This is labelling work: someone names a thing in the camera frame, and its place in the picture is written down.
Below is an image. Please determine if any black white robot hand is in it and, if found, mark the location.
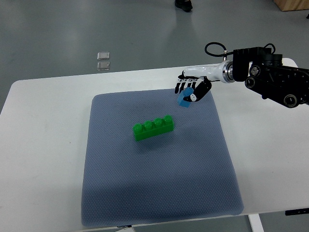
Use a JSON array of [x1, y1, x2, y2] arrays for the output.
[[174, 60, 235, 102]]

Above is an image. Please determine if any blue toy block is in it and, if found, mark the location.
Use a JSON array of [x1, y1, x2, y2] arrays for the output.
[[177, 87, 194, 108]]

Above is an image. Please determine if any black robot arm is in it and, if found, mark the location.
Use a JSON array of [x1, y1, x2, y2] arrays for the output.
[[232, 43, 309, 108]]

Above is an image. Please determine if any green four-stud toy block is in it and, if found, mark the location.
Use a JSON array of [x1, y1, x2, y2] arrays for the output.
[[132, 115, 174, 141]]

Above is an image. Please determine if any black shoe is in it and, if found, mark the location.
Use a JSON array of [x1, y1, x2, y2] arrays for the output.
[[174, 0, 193, 12]]

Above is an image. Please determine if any lower metal floor plate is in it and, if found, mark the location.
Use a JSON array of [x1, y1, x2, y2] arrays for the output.
[[97, 61, 110, 71]]

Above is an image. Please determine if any metal floor plate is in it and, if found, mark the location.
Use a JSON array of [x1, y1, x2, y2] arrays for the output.
[[97, 52, 110, 60], [97, 61, 110, 71]]

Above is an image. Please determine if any grey-blue textured mat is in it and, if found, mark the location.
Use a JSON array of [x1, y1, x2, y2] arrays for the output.
[[82, 89, 244, 227]]

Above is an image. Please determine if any upper metal floor plate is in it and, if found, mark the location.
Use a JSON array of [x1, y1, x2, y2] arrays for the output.
[[97, 52, 110, 60]]

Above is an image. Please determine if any wooden box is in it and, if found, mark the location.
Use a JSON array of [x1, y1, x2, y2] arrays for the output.
[[274, 0, 309, 12]]

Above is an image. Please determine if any white table leg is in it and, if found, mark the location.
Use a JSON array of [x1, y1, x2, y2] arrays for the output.
[[248, 214, 264, 232]]

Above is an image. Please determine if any black table control panel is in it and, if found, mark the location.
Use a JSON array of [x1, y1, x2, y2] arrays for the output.
[[285, 208, 309, 216]]

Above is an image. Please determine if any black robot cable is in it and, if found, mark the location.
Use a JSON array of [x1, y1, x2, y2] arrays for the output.
[[204, 42, 234, 58]]

